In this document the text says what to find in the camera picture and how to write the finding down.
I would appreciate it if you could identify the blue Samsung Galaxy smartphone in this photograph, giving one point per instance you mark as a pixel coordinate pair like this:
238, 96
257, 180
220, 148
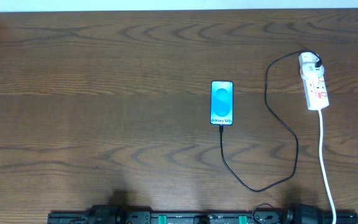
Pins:
222, 100

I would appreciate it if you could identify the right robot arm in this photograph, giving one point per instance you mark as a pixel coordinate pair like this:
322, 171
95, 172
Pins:
303, 214

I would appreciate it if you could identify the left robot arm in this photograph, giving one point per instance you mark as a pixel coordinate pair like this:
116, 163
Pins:
103, 214

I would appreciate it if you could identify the white charger plug adapter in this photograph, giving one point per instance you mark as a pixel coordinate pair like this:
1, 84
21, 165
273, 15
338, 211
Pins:
310, 57

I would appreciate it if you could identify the white power strip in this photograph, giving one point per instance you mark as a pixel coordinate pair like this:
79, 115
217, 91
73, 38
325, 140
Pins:
316, 93

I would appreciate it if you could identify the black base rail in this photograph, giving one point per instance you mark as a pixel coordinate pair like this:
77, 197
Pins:
175, 218

